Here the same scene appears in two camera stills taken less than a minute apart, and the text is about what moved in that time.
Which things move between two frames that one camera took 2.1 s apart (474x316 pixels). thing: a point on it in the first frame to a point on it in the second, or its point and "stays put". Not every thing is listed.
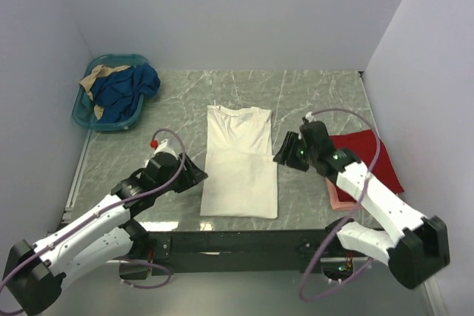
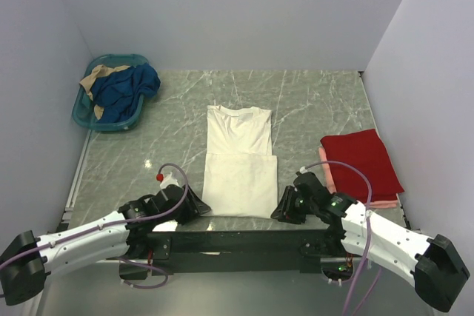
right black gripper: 292,140 to 284,211
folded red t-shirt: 363,145 stays put
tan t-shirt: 98,71 stays put
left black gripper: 191,176 to 193,208
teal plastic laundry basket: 83,110 stays put
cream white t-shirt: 240,177 stays put
